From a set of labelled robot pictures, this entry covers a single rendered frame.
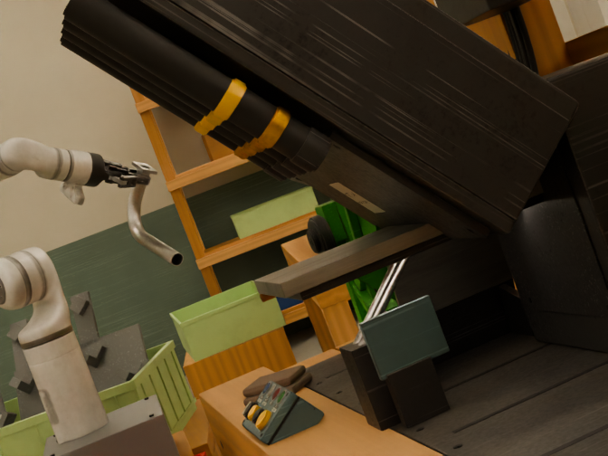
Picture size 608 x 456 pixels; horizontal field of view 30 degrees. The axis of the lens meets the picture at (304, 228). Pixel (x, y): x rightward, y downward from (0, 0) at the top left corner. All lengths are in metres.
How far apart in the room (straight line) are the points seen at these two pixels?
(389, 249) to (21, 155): 1.24
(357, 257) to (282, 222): 6.76
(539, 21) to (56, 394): 1.00
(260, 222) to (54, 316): 6.13
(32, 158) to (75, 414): 0.67
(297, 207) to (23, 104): 2.21
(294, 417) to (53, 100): 7.23
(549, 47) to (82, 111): 7.01
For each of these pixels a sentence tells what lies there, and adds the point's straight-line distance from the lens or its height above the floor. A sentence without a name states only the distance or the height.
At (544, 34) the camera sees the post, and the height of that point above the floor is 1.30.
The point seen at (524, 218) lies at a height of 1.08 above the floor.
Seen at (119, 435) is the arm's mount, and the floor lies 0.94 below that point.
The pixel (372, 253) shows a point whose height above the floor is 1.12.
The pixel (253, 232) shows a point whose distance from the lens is 8.06.
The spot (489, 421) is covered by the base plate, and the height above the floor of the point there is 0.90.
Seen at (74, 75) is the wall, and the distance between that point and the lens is 8.70.
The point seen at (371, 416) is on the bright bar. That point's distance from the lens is 1.46.
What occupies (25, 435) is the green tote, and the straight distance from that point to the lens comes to 2.37.
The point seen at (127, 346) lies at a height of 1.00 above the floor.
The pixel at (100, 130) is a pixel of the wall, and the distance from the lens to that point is 8.65.
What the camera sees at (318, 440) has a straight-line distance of 1.52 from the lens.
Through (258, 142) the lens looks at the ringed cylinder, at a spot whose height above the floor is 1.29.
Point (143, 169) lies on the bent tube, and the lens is 2.58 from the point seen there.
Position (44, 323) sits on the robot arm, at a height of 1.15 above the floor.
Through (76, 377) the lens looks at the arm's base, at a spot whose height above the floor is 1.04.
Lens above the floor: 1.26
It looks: 4 degrees down
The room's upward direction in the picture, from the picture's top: 21 degrees counter-clockwise
